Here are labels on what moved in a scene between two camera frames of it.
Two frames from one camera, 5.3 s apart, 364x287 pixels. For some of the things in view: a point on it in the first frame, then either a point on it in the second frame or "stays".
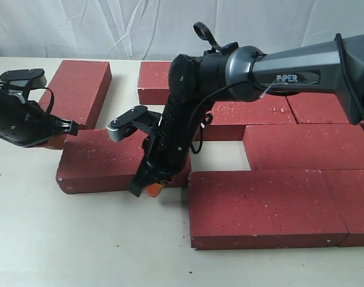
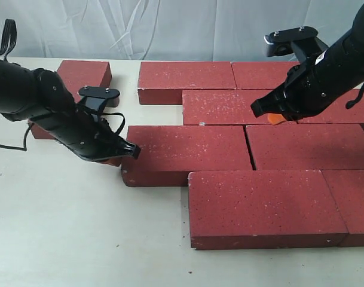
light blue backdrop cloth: x=158 y=30 stays
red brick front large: x=263 y=209 stays
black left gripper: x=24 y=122 → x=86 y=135
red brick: x=352 y=191 stays
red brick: x=284 y=147 stays
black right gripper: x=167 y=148 → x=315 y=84
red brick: x=91 y=162 → x=168 y=153
